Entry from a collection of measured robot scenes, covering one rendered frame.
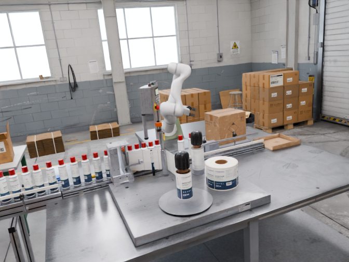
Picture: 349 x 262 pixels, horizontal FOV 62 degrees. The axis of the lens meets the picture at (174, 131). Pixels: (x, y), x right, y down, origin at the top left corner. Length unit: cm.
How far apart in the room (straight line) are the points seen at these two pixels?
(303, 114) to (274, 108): 75
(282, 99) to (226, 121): 340
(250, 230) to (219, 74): 702
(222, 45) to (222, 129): 600
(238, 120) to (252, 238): 127
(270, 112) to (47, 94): 499
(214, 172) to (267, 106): 412
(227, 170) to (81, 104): 608
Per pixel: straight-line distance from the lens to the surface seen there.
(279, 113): 596
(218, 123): 260
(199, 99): 577
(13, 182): 209
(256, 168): 223
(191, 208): 161
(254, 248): 181
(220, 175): 175
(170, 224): 152
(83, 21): 751
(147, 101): 209
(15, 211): 214
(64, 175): 208
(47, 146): 608
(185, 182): 160
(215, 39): 840
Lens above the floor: 170
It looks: 15 degrees down
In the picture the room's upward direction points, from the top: 5 degrees counter-clockwise
